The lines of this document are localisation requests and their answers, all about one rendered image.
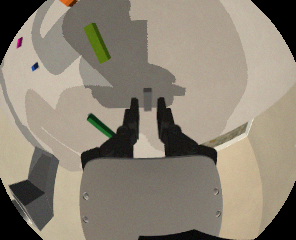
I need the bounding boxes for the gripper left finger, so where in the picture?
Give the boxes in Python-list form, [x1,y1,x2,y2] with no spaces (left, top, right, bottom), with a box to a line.
[81,98,139,170]

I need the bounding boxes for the small blue cube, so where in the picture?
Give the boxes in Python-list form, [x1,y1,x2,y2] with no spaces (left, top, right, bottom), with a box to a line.
[31,62,39,72]

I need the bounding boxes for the olive green rod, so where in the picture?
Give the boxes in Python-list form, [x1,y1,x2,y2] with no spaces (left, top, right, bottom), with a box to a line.
[84,23,111,64]

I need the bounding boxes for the small magenta rod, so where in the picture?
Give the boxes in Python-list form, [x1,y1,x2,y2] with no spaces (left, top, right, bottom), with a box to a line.
[17,37,23,48]

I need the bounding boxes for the orange rod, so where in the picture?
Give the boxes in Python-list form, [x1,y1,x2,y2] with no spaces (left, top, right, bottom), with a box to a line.
[59,0,78,7]

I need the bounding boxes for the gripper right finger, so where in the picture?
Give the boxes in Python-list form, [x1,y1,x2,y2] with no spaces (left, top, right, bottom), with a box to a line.
[156,97,217,164]

